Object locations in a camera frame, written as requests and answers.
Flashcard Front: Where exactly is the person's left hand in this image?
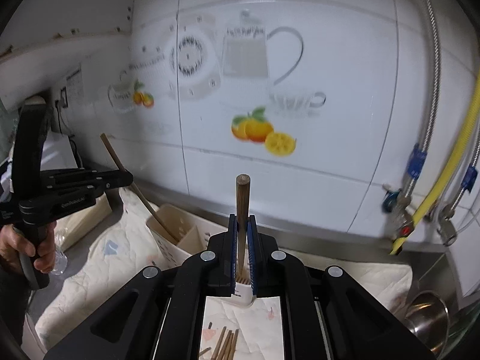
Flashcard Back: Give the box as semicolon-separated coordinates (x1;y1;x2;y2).
0;222;56;274

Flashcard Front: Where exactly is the white cutting board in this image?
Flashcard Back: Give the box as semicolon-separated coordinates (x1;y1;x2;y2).
41;131;78;171

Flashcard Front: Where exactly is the clear glass mug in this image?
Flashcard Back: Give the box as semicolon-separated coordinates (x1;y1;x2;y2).
50;235;68;275

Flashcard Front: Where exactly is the cream quilted patterned mat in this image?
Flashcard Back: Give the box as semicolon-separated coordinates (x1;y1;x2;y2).
34;187;413;360

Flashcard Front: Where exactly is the beige plastic utensil holder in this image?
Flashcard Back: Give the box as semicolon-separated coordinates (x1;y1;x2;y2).
145;204;268;311

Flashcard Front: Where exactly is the stainless steel pot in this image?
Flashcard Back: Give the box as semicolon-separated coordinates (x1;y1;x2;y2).
403;291;450;359

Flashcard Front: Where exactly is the white instruction sticker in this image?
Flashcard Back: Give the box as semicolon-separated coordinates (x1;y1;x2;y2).
66;67;84;102

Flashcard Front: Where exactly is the chrome angle valve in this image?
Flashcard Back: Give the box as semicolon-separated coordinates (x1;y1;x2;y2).
436;203;458;247

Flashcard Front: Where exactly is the black wall power socket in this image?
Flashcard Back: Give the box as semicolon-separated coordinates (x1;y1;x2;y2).
58;86;68;108

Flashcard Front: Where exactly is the red handled water valve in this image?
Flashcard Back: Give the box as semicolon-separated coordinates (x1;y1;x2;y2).
382;184;414;239

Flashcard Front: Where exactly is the yellow gas hose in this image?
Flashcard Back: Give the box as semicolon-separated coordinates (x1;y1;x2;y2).
389;78;480;256

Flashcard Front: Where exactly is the braided metal hose left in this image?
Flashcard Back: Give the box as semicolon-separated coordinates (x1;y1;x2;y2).
400;0;443;196

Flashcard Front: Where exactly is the braided metal hose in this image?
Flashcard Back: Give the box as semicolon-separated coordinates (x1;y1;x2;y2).
446;119;480;215
400;0;443;196

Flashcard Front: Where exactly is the braided metal hose right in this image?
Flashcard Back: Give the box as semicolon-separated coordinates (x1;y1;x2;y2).
446;119;480;215

